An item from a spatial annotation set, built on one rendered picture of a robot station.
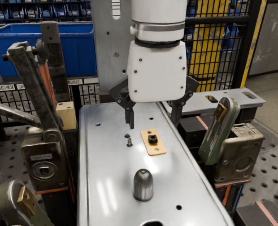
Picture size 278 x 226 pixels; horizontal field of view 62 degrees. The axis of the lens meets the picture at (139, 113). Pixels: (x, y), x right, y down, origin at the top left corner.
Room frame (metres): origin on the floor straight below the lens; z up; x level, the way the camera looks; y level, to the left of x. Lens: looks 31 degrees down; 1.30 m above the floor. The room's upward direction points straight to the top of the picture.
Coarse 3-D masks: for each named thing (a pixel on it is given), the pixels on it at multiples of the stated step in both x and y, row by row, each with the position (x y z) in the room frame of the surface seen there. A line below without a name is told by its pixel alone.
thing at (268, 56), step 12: (264, 0) 2.77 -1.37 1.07; (276, 0) 2.87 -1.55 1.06; (264, 12) 2.82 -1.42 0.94; (276, 12) 2.91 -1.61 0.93; (264, 24) 2.85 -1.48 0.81; (276, 24) 2.94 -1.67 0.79; (264, 36) 2.87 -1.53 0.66; (276, 36) 2.97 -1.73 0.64; (252, 48) 2.79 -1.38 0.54; (264, 48) 2.90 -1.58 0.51; (276, 48) 2.99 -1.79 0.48; (252, 60) 2.83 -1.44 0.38; (264, 60) 2.92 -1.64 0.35; (276, 60) 3.02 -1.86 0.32; (252, 72) 2.87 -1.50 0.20; (264, 72) 2.95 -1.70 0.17; (276, 72) 3.02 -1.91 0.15
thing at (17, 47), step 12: (12, 48) 0.32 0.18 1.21; (24, 48) 0.33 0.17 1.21; (36, 48) 0.34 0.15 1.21; (12, 60) 0.32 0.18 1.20; (24, 60) 0.33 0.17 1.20; (24, 72) 0.33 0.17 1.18; (36, 72) 0.35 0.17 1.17; (24, 84) 0.32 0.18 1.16; (36, 84) 0.33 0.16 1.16; (36, 96) 0.33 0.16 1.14; (48, 96) 0.36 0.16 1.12; (36, 108) 0.33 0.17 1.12; (48, 108) 0.33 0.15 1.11; (48, 120) 0.33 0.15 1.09
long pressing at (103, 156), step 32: (96, 128) 0.44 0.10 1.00; (128, 128) 0.44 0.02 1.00; (160, 128) 0.44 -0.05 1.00; (96, 160) 0.33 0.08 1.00; (128, 160) 0.33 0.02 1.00; (160, 160) 0.33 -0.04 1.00; (192, 160) 0.33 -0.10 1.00; (96, 192) 0.25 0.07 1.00; (128, 192) 0.25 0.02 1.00; (160, 192) 0.25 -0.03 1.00; (192, 192) 0.25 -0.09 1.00; (96, 224) 0.20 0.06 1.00; (128, 224) 0.20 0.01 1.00; (192, 224) 0.20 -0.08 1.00; (224, 224) 0.20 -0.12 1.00
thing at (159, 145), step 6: (144, 132) 0.42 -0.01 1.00; (156, 132) 0.42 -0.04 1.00; (144, 138) 0.39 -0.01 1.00; (150, 138) 0.38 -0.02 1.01; (156, 138) 0.38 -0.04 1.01; (150, 144) 0.37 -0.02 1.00; (156, 144) 0.37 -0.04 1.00; (162, 144) 0.37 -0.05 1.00; (150, 150) 0.35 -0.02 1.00; (162, 150) 0.35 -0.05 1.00
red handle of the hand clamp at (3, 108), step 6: (0, 102) 0.34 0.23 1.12; (0, 108) 0.32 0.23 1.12; (6, 108) 0.33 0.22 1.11; (12, 108) 0.34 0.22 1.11; (0, 114) 0.32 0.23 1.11; (6, 114) 0.33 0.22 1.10; (12, 114) 0.33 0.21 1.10; (18, 114) 0.33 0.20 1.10; (24, 114) 0.34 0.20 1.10; (30, 114) 0.35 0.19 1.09; (18, 120) 0.33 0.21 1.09; (24, 120) 0.33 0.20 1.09; (30, 120) 0.33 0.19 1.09; (36, 120) 0.34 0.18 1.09; (36, 126) 0.33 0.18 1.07; (42, 126) 0.34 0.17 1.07
